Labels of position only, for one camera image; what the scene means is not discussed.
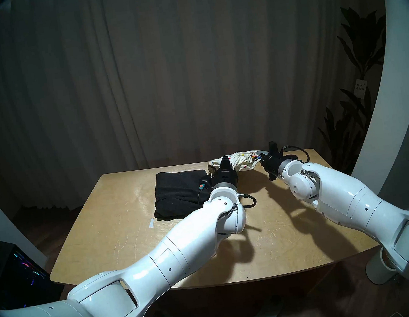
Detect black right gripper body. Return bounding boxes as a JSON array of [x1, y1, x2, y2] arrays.
[[258, 138, 302, 183]]

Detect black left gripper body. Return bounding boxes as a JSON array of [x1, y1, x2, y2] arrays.
[[210, 155, 240, 190]]

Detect white bear print shorts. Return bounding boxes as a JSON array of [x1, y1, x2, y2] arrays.
[[207, 147, 271, 177]]

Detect black drawstring shorts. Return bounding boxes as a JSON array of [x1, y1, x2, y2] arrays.
[[150, 166, 217, 220]]

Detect light wooden table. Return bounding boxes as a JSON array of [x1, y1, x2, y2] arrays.
[[38, 141, 387, 317]]

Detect white paper plant tag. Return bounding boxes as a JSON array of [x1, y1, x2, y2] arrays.
[[353, 78, 369, 99]]

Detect grey pleated curtain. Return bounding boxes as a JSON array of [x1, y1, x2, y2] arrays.
[[0, 0, 406, 219]]

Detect tall dark leafy plant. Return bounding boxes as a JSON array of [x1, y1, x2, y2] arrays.
[[303, 2, 406, 179]]

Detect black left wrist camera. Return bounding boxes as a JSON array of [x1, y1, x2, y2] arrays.
[[197, 176, 214, 193]]

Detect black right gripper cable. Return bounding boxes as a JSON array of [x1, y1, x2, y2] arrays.
[[280, 143, 311, 166]]

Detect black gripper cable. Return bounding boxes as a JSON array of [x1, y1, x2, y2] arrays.
[[237, 190, 258, 209], [280, 143, 311, 166]]

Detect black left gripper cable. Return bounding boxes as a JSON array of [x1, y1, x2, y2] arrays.
[[237, 190, 258, 209]]

